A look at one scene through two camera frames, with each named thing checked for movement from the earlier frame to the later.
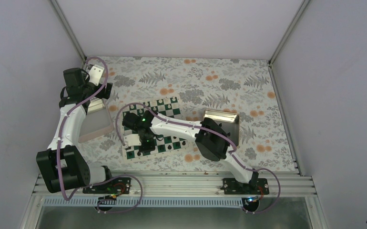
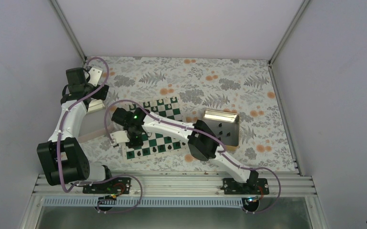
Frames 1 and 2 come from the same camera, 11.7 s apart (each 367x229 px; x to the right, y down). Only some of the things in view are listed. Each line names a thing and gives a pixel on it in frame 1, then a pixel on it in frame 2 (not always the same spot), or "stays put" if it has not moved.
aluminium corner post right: (296, 17) stays put
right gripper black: (149, 148) -> (138, 143)
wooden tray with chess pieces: (229, 122) stays put
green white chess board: (165, 145) stays put
